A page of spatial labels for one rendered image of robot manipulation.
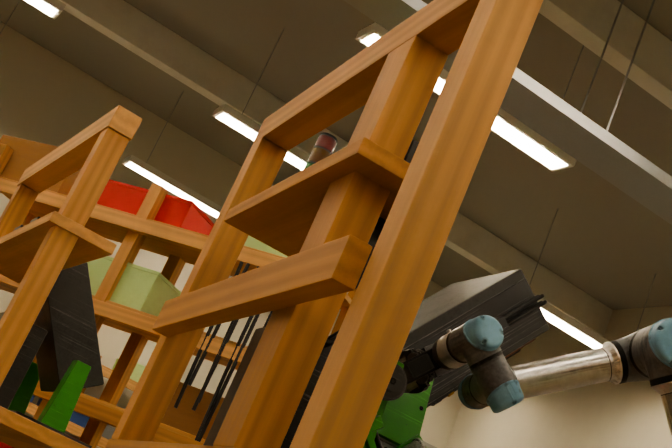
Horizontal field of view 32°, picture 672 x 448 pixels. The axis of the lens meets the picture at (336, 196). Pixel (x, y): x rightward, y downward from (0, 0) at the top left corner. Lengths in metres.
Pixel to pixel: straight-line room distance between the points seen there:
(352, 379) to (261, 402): 0.39
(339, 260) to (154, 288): 3.79
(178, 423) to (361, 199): 3.21
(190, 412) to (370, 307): 3.57
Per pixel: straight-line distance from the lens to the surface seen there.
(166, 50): 10.06
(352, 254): 2.08
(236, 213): 3.06
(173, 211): 5.96
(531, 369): 2.57
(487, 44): 2.19
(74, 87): 11.95
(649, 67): 7.29
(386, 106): 2.49
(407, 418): 2.69
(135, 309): 5.75
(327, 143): 2.92
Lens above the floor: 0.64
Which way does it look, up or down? 19 degrees up
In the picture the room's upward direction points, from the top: 24 degrees clockwise
